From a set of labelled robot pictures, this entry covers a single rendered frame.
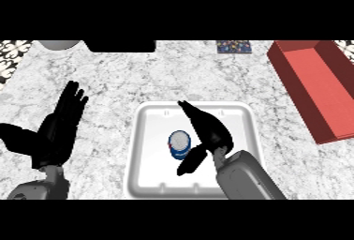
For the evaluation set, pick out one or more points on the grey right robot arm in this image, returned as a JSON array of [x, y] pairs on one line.
[[243, 178]]

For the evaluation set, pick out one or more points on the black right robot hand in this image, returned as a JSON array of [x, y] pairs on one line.
[[209, 129]]

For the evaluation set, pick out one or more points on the white plastic tray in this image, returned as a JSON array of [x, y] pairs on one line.
[[156, 156]]

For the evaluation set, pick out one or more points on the black appliance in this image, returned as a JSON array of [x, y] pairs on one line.
[[121, 46]]

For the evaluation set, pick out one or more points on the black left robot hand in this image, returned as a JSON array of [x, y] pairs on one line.
[[57, 131]]

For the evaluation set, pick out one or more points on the grey round container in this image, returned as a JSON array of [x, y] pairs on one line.
[[57, 44]]

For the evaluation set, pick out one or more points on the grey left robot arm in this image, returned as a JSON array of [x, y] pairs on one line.
[[42, 186]]

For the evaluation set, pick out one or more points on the blue can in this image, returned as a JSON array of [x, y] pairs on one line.
[[178, 144]]

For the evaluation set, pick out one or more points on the red cardboard box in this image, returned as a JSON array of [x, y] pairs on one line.
[[315, 90]]

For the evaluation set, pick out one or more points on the dark patterned square coaster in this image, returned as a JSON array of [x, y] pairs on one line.
[[233, 46]]

